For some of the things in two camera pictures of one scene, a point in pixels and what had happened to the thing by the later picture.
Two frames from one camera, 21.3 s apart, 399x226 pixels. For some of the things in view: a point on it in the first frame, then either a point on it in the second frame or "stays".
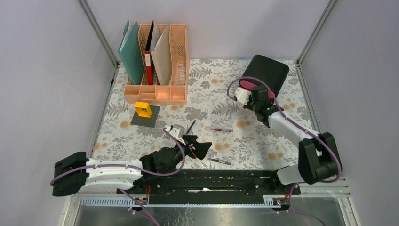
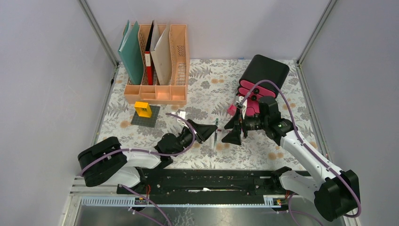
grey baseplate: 140,121 stays
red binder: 149,76 stays
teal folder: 130,52 stays
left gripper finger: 189,139 to 196,126
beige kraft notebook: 160,53 stays
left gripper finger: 201,149 to 204,131
